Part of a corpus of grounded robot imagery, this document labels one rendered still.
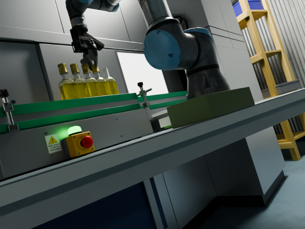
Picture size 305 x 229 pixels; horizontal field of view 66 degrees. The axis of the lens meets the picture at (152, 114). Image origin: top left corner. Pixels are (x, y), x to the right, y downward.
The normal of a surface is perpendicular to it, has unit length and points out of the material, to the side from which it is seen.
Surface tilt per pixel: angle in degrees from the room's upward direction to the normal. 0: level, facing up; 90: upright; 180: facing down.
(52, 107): 90
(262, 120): 90
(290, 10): 90
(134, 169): 90
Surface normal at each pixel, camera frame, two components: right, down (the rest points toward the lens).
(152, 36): -0.69, 0.27
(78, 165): 0.49, -0.21
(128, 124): 0.71, -0.25
